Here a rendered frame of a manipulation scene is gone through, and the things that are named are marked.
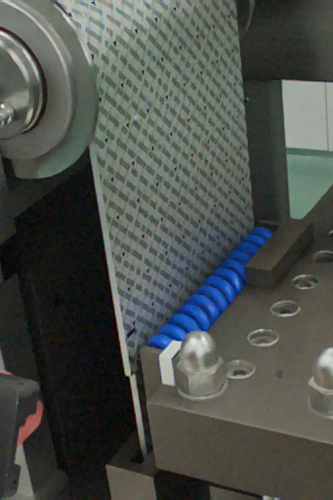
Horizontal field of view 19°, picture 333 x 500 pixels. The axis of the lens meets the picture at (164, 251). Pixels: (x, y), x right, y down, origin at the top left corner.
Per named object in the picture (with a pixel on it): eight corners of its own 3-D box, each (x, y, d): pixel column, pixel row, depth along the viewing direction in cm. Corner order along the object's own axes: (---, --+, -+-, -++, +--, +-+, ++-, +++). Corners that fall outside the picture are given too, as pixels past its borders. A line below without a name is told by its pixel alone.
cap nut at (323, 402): (299, 414, 67) (296, 358, 64) (318, 384, 69) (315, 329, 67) (352, 426, 65) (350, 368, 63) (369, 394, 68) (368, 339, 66)
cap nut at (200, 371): (168, 395, 70) (160, 342, 68) (191, 367, 73) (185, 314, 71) (214, 405, 68) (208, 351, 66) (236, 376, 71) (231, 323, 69)
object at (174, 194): (125, 375, 75) (89, 148, 67) (250, 238, 93) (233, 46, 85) (131, 376, 75) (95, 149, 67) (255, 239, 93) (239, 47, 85)
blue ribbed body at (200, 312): (143, 376, 76) (137, 338, 75) (254, 250, 93) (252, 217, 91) (183, 385, 75) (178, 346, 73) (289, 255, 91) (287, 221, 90)
